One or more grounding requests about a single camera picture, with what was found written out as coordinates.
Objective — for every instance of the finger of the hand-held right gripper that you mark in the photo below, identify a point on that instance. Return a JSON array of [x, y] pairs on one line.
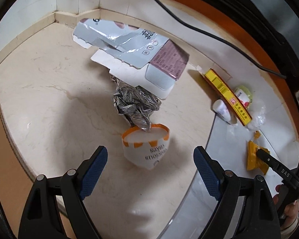
[[269, 158]]

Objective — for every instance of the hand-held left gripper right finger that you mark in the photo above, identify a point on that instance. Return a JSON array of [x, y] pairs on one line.
[[206, 176]]

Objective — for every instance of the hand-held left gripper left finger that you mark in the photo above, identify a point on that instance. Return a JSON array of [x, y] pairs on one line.
[[94, 173]]

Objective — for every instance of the yellow snack packet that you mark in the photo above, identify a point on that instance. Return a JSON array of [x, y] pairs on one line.
[[253, 156]]

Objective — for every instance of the white orange paper cup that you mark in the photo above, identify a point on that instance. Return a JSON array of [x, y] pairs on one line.
[[144, 151]]

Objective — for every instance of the green white tomato packet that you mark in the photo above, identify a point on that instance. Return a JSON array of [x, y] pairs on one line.
[[243, 94]]

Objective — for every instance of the person's right hand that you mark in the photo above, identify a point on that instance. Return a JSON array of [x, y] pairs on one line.
[[290, 212]]

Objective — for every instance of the white appliance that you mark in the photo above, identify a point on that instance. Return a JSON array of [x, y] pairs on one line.
[[229, 142]]

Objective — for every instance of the clear plastic bag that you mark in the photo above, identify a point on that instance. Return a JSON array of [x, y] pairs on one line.
[[258, 117]]

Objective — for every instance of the small white bottle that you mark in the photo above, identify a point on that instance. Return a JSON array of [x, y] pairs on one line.
[[220, 108]]

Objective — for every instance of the crumpled silver foil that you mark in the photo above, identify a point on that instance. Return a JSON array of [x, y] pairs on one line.
[[134, 102]]

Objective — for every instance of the yellow slim box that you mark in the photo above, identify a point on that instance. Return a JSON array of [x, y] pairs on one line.
[[224, 89]]

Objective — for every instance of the torn silver box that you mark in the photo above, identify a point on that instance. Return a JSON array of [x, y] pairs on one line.
[[129, 47]]

